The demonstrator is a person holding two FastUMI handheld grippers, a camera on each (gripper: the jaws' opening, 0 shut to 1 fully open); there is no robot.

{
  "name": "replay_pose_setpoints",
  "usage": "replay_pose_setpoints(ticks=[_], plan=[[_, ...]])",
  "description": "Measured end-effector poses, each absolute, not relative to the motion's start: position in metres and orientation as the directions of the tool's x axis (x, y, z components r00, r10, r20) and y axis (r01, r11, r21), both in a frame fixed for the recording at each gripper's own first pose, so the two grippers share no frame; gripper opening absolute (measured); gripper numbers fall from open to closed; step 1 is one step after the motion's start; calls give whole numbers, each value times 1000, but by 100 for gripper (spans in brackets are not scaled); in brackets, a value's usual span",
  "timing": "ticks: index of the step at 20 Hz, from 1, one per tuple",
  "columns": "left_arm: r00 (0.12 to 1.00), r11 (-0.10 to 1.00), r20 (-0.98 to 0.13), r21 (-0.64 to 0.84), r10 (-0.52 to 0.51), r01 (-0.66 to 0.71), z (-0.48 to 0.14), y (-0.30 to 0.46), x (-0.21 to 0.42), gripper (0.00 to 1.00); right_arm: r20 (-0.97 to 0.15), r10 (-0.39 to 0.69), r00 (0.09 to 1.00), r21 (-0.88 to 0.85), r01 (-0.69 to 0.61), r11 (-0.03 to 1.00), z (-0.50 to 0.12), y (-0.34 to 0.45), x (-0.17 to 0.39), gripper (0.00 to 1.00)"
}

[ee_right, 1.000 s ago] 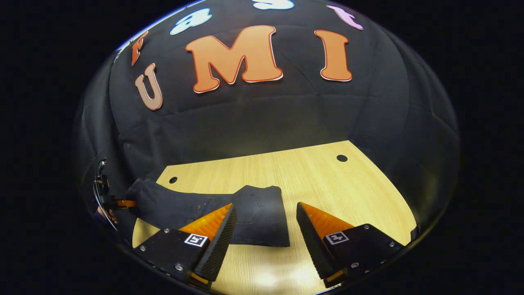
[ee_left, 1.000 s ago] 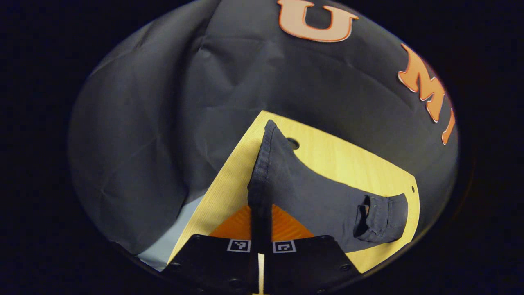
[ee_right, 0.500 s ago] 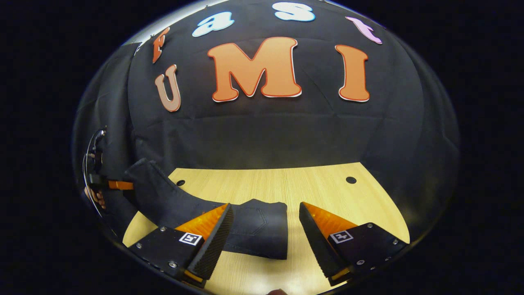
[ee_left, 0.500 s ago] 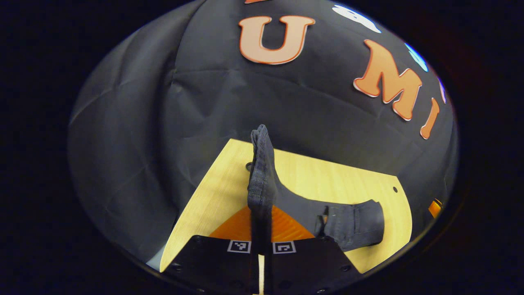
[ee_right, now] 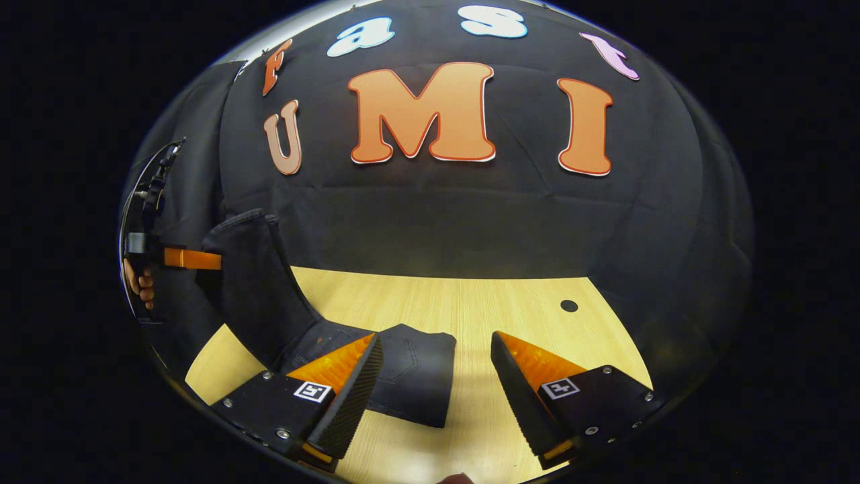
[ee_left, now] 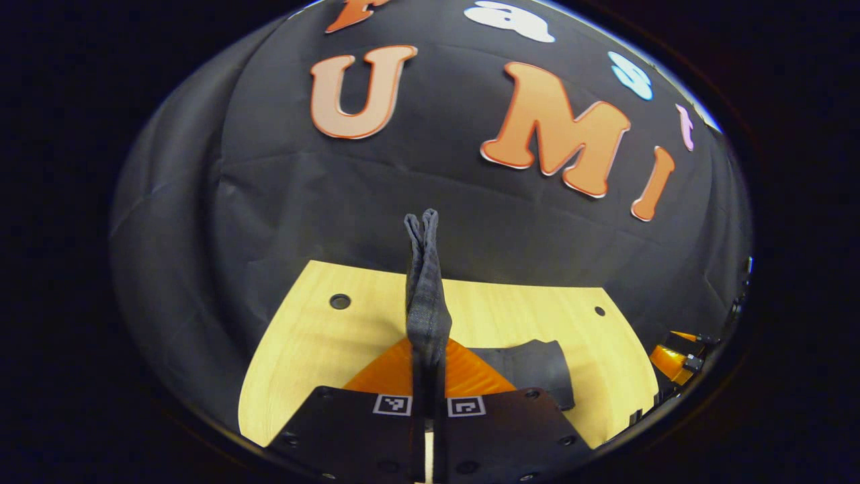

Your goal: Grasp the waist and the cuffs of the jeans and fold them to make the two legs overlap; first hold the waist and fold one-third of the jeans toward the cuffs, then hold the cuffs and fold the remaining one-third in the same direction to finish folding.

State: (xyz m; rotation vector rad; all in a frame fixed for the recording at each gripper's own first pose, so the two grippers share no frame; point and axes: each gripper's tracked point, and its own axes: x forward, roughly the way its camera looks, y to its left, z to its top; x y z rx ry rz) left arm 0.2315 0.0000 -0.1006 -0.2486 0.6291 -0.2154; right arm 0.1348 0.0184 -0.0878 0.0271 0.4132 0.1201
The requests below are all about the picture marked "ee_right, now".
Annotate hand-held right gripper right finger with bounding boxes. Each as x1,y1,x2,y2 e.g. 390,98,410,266
490,330,667,471

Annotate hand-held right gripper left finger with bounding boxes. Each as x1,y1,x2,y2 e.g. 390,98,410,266
208,333,385,473

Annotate dark denim jeans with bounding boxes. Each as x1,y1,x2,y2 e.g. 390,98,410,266
195,208,458,429

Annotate black backdrop cloth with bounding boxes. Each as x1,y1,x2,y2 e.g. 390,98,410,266
121,0,755,404

